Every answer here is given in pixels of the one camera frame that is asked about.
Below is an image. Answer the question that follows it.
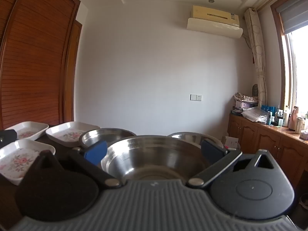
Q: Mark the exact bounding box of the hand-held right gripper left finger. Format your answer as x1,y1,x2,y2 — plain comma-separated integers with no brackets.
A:
23,141,122,190

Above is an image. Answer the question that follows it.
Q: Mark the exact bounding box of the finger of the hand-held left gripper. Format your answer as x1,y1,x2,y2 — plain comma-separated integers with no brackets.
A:
0,130,17,148

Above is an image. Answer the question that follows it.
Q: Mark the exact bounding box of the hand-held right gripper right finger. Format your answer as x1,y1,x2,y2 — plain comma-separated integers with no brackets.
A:
188,139,277,188

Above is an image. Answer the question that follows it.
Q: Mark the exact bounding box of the medium stainless steel bowl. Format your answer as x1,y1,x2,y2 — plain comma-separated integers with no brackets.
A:
79,128,137,150

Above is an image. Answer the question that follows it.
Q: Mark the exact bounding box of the white floral rectangular plate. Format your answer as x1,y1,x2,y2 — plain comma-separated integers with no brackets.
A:
5,121,49,140
0,140,56,186
46,122,101,148

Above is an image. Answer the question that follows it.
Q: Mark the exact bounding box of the small stainless steel bowl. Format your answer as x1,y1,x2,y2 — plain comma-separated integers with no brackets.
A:
167,132,224,150

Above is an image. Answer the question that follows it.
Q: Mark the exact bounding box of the large stainless steel bowl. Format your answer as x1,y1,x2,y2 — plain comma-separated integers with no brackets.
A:
101,136,217,186

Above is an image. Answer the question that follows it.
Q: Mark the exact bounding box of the white paper box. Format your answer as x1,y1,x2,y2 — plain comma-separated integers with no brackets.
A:
221,136,240,151

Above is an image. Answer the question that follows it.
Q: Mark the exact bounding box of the wooden cabinet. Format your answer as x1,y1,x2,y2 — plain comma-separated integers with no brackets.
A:
227,114,308,188

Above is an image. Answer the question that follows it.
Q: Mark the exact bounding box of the clear plastic bag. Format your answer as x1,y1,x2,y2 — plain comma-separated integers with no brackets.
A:
242,108,269,124

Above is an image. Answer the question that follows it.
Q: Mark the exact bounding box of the purple box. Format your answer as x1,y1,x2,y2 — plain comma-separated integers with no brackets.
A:
236,101,258,109

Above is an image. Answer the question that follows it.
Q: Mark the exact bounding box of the pile of newspapers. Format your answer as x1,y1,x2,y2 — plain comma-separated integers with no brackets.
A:
233,93,259,104

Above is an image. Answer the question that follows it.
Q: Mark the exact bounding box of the wooden louvered wardrobe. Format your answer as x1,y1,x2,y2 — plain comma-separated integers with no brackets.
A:
0,0,82,130

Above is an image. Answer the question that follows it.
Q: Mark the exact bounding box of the white bottle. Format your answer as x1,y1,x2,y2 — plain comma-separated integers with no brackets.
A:
283,105,290,127

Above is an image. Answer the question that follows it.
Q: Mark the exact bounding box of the pink kettle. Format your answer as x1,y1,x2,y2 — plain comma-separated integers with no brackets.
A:
289,106,300,130

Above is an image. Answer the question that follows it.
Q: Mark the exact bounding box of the white cup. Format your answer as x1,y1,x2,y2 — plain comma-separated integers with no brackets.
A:
295,117,305,134

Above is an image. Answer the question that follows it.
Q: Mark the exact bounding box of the beige patterned curtain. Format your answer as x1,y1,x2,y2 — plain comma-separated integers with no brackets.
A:
244,8,267,109

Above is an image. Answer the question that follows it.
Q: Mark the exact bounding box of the grey roller blind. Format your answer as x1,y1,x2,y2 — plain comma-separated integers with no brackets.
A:
275,0,308,35

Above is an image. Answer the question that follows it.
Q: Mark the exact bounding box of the cream wall air conditioner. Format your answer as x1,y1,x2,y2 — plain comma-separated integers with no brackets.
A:
187,5,243,39

